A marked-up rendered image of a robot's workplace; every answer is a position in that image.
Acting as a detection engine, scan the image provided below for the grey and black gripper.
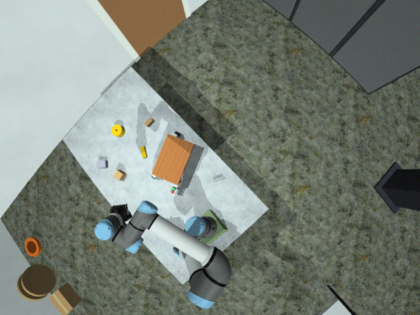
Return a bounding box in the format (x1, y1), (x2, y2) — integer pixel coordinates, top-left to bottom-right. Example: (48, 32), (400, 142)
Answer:
(110, 204), (132, 221)

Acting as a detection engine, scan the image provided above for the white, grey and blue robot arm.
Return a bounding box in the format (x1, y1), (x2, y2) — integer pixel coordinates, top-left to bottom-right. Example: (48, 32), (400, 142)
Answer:
(94, 201), (232, 308)

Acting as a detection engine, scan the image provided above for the yellow short cylinder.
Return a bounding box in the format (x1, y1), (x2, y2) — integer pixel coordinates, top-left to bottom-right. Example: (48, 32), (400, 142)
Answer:
(112, 125), (125, 137)

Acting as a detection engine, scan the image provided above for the small tan wooden block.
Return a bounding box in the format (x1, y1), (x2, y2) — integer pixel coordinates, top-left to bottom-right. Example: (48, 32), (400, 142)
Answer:
(144, 118), (154, 127)

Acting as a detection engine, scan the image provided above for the yellow flat bar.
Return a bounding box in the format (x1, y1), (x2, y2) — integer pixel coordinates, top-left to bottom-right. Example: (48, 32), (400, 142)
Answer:
(140, 146), (147, 158)

